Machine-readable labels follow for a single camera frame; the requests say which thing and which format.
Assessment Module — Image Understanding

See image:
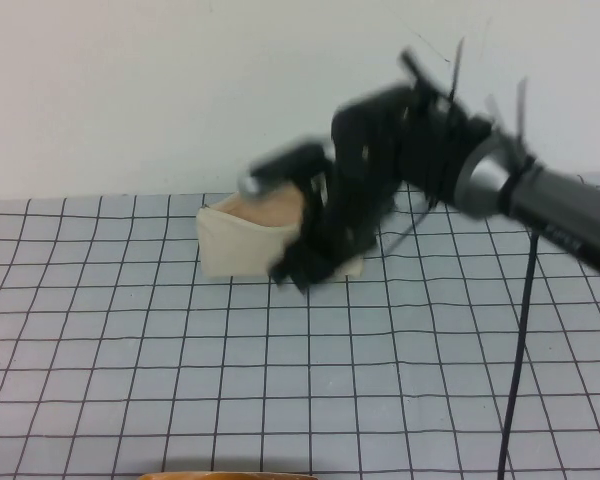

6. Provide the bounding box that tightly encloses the cream fabric pencil case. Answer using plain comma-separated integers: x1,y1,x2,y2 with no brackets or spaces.
196,187,365,279

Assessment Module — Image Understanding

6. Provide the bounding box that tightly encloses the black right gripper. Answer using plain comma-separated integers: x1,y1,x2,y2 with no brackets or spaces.
269,84,421,297

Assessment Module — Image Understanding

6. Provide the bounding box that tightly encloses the thick black cable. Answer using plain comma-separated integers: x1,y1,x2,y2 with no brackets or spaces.
496,227,540,480

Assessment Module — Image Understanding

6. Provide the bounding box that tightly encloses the orange brown curved object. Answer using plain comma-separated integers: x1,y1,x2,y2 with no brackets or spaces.
138,469,321,480

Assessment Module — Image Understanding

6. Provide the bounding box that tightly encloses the grey grid-patterned tablecloth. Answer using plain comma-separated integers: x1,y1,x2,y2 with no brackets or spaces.
0,172,600,480

